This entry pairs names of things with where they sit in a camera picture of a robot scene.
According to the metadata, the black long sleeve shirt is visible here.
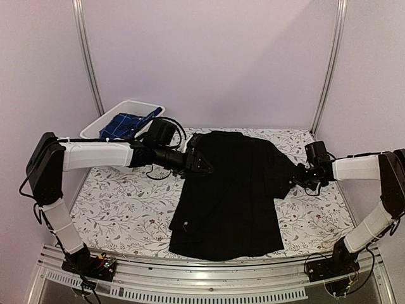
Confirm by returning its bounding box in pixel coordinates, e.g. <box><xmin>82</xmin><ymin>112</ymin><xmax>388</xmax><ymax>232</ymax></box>
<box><xmin>169</xmin><ymin>131</ymin><xmax>297</xmax><ymax>261</ymax></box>

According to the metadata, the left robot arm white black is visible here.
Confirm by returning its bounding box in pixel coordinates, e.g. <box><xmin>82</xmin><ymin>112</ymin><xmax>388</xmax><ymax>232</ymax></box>
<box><xmin>22</xmin><ymin>132</ymin><xmax>213</xmax><ymax>275</ymax></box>

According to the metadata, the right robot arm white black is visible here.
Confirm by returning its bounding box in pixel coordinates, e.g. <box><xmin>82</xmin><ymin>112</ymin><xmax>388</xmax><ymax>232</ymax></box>
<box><xmin>292</xmin><ymin>149</ymin><xmax>404</xmax><ymax>276</ymax></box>

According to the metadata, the white plastic bin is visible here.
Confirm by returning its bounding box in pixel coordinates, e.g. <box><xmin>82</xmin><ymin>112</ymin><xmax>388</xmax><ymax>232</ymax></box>
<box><xmin>80</xmin><ymin>100</ymin><xmax>166</xmax><ymax>139</ymax></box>

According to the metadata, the blue plaid shirt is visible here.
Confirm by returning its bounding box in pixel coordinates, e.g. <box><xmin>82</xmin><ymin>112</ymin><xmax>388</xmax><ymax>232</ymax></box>
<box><xmin>99</xmin><ymin>107</ymin><xmax>163</xmax><ymax>139</ymax></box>

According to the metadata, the floral patterned tablecloth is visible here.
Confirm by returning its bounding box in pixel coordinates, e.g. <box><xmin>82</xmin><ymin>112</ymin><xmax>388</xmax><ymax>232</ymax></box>
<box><xmin>70</xmin><ymin>129</ymin><xmax>354</xmax><ymax>260</ymax></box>

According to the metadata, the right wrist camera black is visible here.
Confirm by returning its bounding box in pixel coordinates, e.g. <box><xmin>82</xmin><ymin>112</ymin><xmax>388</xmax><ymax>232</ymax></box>
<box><xmin>304</xmin><ymin>141</ymin><xmax>330</xmax><ymax>166</ymax></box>

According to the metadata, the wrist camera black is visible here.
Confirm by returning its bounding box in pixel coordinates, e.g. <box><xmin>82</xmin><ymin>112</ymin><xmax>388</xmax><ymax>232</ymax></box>
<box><xmin>144</xmin><ymin>118</ymin><xmax>177</xmax><ymax>146</ymax></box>
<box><xmin>304</xmin><ymin>141</ymin><xmax>330</xmax><ymax>166</ymax></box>

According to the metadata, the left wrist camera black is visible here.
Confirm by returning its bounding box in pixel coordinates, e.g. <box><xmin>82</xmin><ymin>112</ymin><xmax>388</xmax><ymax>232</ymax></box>
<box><xmin>144</xmin><ymin>118</ymin><xmax>177</xmax><ymax>146</ymax></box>

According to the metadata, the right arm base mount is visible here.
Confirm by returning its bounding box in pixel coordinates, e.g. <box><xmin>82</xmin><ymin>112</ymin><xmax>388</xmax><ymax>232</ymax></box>
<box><xmin>303</xmin><ymin>253</ymin><xmax>360</xmax><ymax>282</ymax></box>

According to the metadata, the aluminium front rail frame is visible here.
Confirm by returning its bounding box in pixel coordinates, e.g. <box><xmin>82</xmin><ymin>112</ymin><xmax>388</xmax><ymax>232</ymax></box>
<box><xmin>27</xmin><ymin>245</ymin><xmax>398</xmax><ymax>303</ymax></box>

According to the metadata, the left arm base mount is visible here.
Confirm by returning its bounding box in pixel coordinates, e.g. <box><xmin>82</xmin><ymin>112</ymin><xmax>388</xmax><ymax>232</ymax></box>
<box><xmin>61</xmin><ymin>245</ymin><xmax>117</xmax><ymax>282</ymax></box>

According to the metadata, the right aluminium corner post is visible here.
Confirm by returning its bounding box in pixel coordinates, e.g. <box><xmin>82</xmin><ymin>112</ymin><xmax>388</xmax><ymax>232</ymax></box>
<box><xmin>310</xmin><ymin>0</ymin><xmax>347</xmax><ymax>137</ymax></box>

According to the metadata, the aluminium corner post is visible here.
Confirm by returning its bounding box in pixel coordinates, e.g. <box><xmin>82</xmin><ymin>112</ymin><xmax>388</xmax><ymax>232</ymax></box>
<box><xmin>310</xmin><ymin>0</ymin><xmax>347</xmax><ymax>137</ymax></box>
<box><xmin>72</xmin><ymin>0</ymin><xmax>105</xmax><ymax>117</ymax></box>

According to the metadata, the left aluminium corner post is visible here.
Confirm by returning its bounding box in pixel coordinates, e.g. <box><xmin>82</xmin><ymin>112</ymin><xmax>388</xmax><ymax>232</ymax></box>
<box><xmin>72</xmin><ymin>0</ymin><xmax>105</xmax><ymax>117</ymax></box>

